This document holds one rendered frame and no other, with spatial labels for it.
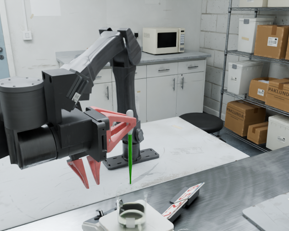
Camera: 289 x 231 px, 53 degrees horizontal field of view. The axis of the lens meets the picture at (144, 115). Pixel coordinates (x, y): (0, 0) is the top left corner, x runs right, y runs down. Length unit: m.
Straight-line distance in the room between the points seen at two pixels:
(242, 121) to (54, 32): 2.24
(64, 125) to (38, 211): 0.48
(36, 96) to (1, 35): 3.01
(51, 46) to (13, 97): 3.08
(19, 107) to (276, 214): 0.68
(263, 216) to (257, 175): 0.22
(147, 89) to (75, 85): 2.88
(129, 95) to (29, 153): 0.54
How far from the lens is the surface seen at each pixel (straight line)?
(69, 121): 0.44
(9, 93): 0.40
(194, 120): 2.18
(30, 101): 0.40
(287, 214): 0.88
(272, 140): 3.04
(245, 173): 1.04
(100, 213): 0.72
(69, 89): 0.43
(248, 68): 3.22
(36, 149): 0.43
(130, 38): 0.85
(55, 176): 1.01
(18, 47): 3.43
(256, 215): 0.85
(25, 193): 0.96
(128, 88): 0.91
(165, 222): 0.66
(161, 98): 3.43
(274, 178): 1.04
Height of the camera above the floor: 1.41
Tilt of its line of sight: 20 degrees down
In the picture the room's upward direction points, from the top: straight up
